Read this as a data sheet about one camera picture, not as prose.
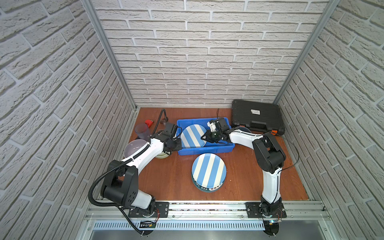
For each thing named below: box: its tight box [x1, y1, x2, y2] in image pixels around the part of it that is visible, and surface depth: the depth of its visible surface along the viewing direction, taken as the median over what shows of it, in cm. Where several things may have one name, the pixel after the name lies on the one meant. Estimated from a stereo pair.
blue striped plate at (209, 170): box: [191, 153, 227, 189], surface depth 85 cm
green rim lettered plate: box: [191, 170, 227, 193], surface depth 80 cm
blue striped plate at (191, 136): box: [180, 124, 207, 148], surface depth 100 cm
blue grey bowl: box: [235, 126, 252, 133], surface depth 102 cm
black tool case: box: [231, 99, 286, 136], surface depth 108 cm
